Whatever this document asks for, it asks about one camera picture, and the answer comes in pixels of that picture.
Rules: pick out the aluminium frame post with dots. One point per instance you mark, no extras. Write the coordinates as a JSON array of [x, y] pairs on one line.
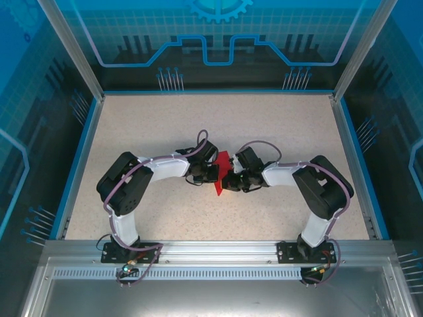
[[72, 49], [363, 49]]

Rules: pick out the blue and silver side rail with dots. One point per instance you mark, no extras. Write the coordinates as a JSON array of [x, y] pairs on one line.
[[78, 165], [358, 165]]

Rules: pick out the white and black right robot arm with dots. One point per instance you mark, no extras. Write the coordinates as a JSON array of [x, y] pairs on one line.
[[281, 173]]

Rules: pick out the steel sheet panel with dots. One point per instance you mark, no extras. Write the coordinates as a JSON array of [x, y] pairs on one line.
[[215, 300]]

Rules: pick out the aluminium mounting rail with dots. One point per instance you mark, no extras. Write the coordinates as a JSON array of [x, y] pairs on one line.
[[218, 251]]

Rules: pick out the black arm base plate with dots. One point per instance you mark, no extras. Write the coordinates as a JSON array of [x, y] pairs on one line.
[[110, 256], [285, 252]]

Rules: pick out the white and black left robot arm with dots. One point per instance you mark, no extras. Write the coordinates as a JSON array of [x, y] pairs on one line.
[[168, 168]]

